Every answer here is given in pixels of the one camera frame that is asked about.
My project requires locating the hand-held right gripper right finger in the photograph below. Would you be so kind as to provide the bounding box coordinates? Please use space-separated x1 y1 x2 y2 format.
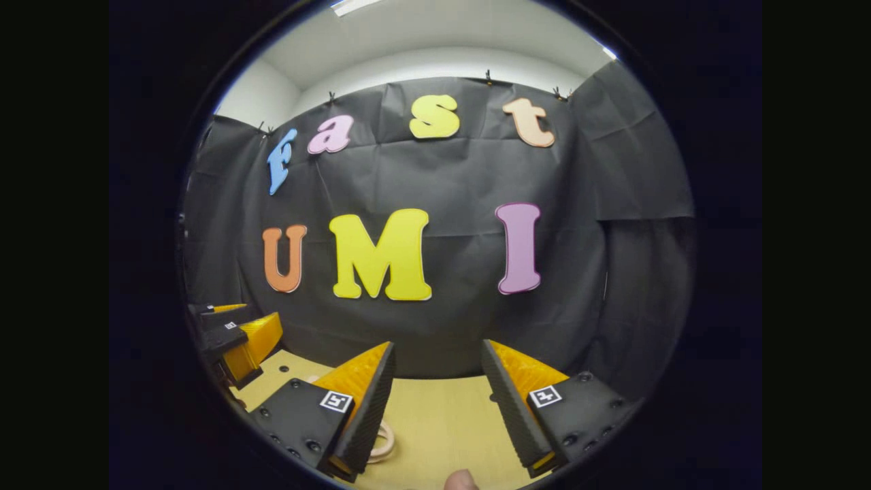
480 340 640 478

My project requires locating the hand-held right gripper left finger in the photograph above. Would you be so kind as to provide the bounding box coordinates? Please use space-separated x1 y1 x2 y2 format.
249 341 397 483

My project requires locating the beige suitcase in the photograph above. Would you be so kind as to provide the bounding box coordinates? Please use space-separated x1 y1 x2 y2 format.
367 419 397 465

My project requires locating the black backdrop cloth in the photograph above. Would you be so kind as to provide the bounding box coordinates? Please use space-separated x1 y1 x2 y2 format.
182 60 696 402

